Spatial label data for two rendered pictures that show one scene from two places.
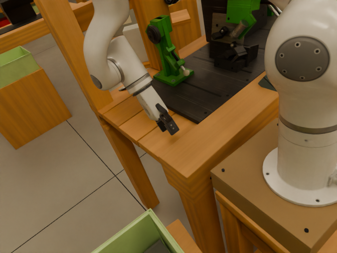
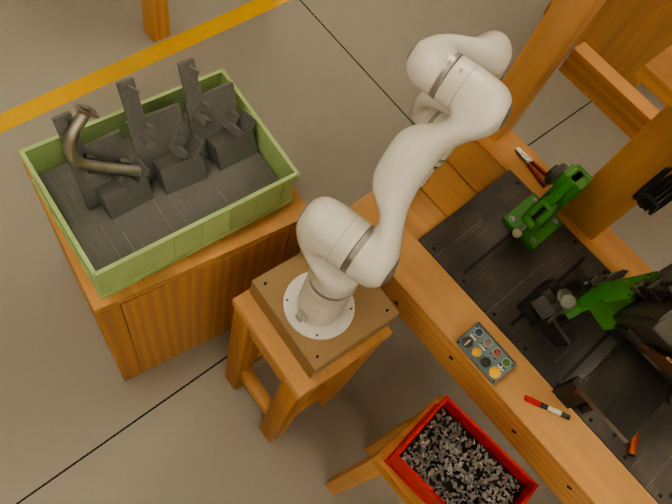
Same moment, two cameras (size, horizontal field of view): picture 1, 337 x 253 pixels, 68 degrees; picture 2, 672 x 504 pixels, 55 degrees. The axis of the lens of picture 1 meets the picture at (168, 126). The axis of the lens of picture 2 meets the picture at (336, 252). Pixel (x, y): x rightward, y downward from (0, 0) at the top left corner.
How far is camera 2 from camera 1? 1.32 m
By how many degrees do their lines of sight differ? 41
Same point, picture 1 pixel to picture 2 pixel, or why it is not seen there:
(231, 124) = (406, 272)
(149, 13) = (614, 166)
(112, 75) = (417, 119)
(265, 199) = (297, 266)
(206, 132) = not seen: hidden behind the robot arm
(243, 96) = (457, 299)
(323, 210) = (279, 302)
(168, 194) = not seen: hidden behind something
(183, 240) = (289, 217)
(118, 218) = not seen: hidden behind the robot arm
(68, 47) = (518, 64)
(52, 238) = (372, 110)
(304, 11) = (321, 203)
